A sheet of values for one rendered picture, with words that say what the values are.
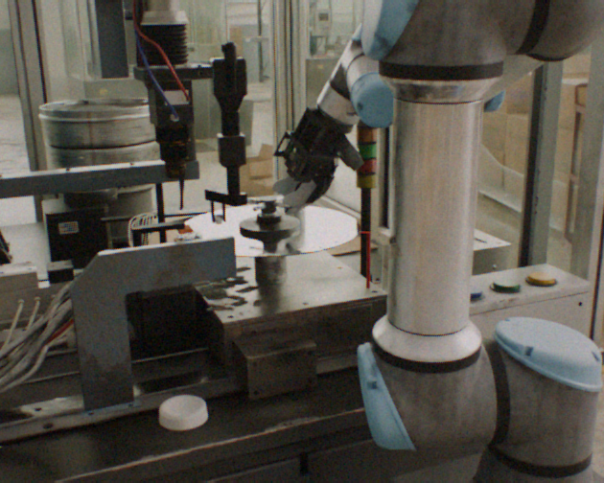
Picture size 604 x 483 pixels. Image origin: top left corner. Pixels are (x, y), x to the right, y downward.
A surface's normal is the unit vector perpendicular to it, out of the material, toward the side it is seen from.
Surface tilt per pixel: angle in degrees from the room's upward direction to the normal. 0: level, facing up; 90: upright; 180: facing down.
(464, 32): 93
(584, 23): 121
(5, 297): 90
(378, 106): 109
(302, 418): 0
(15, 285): 90
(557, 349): 8
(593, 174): 90
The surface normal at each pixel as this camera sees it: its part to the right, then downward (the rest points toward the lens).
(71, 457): -0.02, -0.96
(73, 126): -0.22, 0.29
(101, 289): 0.39, 0.27
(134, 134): 0.72, 0.19
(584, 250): -0.92, 0.13
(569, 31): 0.29, 0.84
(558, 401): 0.00, 0.26
